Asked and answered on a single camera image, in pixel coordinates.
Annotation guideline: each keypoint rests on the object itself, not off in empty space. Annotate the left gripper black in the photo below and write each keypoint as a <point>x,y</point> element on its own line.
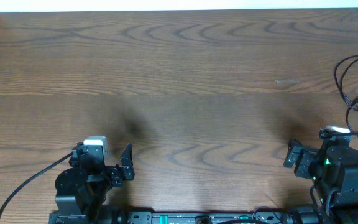
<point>117,177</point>

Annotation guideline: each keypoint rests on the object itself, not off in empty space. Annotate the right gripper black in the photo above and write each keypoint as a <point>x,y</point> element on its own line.
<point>306,157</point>

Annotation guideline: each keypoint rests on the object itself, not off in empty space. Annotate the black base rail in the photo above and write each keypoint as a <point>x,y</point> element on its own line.
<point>197,217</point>

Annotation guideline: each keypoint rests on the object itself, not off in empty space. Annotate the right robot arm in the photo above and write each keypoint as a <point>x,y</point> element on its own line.
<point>333,170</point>

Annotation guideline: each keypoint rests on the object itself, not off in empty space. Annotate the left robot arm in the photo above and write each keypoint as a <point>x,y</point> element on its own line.
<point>82,189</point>

